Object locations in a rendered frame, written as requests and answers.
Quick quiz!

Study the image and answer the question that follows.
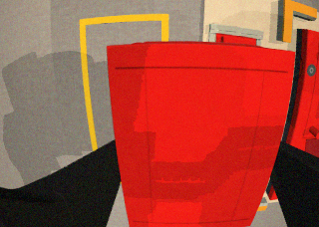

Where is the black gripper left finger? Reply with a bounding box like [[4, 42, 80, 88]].
[[0, 140, 121, 227]]

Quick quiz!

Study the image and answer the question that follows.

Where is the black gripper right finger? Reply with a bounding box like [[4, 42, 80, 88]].
[[270, 140, 319, 227]]

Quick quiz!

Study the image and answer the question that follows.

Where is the yellow rectangular frame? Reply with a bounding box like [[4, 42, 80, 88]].
[[80, 13, 168, 151]]

